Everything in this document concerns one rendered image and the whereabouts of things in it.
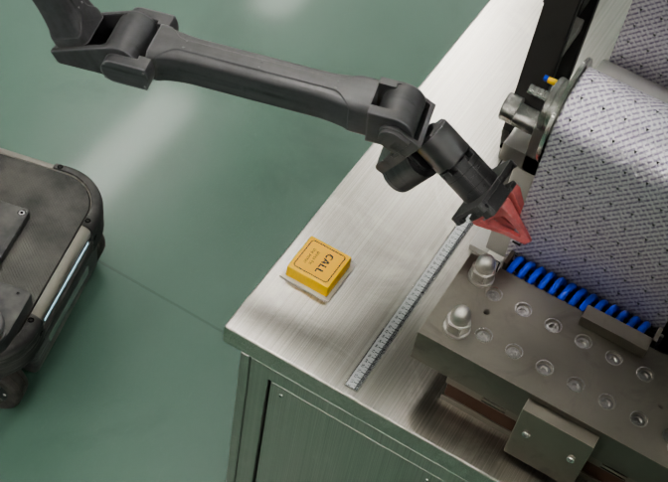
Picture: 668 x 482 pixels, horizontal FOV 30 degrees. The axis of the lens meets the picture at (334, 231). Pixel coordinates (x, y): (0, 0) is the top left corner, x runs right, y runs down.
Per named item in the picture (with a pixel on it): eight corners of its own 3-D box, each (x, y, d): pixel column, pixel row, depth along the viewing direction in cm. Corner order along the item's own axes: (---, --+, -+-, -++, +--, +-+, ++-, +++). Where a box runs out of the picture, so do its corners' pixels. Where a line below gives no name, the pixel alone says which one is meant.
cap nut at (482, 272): (474, 261, 171) (481, 241, 167) (498, 273, 170) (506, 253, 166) (463, 279, 169) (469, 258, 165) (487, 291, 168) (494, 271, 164)
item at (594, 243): (506, 252, 175) (539, 165, 160) (660, 333, 169) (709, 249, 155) (505, 254, 174) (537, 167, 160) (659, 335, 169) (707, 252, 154)
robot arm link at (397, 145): (386, 127, 160) (404, 80, 165) (337, 162, 169) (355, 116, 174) (456, 179, 164) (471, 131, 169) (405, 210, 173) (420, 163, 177)
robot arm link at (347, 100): (97, 54, 165) (129, -1, 171) (102, 82, 170) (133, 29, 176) (411, 135, 159) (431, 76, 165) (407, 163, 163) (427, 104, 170)
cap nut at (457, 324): (450, 311, 165) (457, 291, 162) (474, 325, 164) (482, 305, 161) (437, 330, 163) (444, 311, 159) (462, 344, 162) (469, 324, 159)
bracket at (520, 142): (479, 227, 192) (527, 84, 168) (516, 245, 191) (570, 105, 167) (464, 247, 189) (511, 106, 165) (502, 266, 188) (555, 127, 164)
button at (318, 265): (309, 244, 186) (311, 235, 184) (350, 266, 184) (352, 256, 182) (284, 275, 182) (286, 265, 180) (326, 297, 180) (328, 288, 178)
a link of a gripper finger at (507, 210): (505, 260, 171) (459, 212, 170) (527, 228, 175) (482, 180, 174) (538, 245, 166) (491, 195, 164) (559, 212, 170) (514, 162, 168)
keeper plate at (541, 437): (509, 439, 168) (529, 398, 159) (576, 477, 165) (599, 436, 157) (501, 453, 166) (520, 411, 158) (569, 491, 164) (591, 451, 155)
